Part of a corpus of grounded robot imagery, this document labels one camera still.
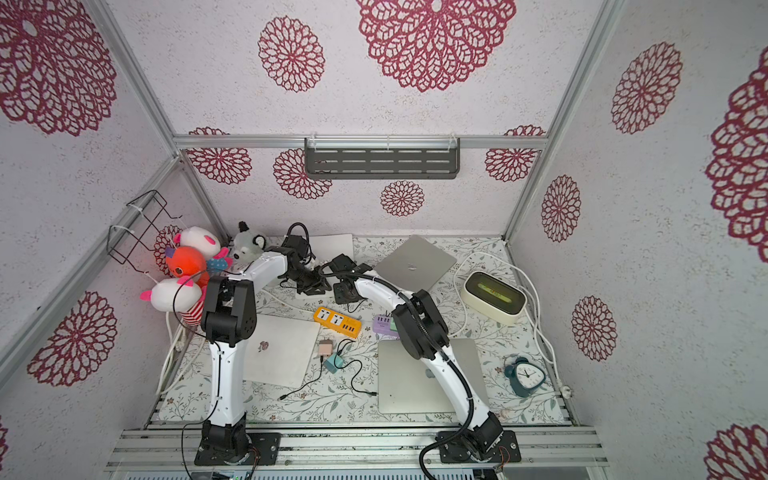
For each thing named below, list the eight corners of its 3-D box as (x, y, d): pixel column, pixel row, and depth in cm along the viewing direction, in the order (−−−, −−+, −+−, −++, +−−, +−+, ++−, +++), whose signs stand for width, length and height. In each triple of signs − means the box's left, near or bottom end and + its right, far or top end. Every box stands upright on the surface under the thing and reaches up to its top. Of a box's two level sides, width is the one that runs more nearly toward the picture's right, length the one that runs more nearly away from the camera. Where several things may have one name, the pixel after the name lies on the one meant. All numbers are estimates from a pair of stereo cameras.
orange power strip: (311, 320, 99) (309, 316, 97) (318, 308, 102) (317, 304, 100) (357, 338, 95) (357, 334, 93) (364, 325, 98) (363, 321, 96)
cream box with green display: (451, 305, 103) (455, 294, 98) (464, 278, 110) (468, 267, 105) (513, 332, 96) (521, 322, 91) (522, 302, 104) (530, 291, 98)
